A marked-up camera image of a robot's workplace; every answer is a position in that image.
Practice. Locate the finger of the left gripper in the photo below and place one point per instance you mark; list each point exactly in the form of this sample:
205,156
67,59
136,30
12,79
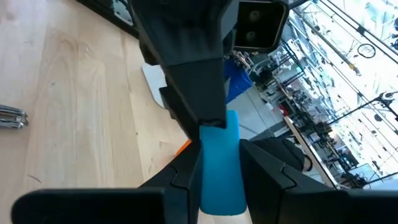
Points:
180,115
186,37

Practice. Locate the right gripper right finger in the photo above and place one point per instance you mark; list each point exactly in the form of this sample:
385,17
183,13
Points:
311,205

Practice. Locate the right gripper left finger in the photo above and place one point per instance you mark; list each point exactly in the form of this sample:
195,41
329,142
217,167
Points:
93,207

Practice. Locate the blue wedge eraser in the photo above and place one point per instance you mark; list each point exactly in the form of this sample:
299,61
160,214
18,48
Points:
222,174

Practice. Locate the orange plastic basket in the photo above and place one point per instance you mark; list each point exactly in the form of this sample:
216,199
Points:
184,148

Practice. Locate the white plastic bin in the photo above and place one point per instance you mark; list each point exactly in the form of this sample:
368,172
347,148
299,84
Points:
154,81

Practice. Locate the blue fabric object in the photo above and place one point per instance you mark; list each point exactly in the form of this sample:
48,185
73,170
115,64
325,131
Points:
237,84

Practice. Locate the pale long plank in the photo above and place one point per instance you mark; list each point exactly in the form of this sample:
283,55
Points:
297,130

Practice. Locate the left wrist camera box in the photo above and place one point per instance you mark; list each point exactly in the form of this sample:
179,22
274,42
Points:
261,25

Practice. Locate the black metal frame rig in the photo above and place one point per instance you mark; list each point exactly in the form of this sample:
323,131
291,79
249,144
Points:
385,98

